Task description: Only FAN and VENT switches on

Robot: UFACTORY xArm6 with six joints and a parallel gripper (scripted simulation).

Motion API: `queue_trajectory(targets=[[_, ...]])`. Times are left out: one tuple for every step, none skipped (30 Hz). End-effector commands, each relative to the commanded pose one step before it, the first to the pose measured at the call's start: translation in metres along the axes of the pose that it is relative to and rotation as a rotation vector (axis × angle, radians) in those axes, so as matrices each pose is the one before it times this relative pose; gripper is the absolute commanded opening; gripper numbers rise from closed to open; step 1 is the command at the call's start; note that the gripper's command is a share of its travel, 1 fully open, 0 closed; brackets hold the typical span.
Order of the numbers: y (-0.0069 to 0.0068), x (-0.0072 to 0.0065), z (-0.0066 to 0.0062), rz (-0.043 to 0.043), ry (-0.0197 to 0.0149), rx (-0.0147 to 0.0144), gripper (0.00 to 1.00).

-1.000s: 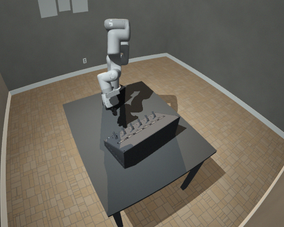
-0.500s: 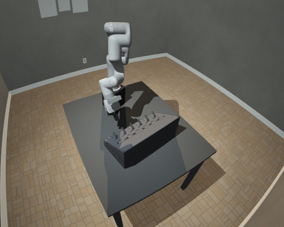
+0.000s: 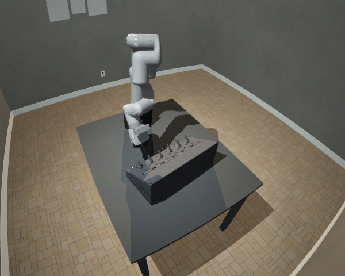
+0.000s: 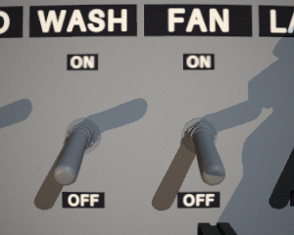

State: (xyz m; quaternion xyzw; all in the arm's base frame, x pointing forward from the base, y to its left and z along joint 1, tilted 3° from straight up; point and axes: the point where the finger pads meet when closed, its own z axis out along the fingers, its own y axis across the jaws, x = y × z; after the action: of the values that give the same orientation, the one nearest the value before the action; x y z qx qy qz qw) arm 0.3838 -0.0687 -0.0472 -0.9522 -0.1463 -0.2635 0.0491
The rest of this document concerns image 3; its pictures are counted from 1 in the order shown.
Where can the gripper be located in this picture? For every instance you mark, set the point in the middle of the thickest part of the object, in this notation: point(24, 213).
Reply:
point(139, 141)

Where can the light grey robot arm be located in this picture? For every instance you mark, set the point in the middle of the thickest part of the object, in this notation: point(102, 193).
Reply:
point(144, 67)

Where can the black switch console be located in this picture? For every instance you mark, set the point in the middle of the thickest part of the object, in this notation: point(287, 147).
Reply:
point(172, 167)

